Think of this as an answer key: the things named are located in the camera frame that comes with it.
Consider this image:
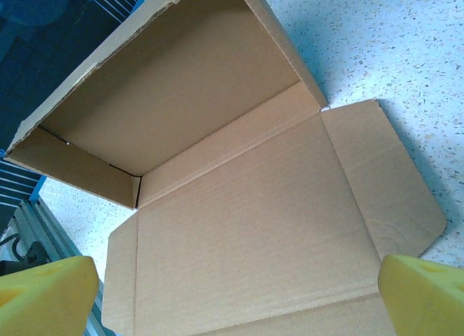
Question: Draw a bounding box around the brown cardboard box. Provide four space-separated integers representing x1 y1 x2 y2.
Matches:
2 0 447 336

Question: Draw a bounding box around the long aluminium frame rail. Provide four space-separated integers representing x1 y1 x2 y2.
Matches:
0 197 107 336

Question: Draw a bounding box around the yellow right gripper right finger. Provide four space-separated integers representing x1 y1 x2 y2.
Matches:
376 253 464 336

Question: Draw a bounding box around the blue aluminium side rail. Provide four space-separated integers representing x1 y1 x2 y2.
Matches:
20 175 49 207

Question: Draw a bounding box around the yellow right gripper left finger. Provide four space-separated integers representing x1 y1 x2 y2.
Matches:
0 255 99 336

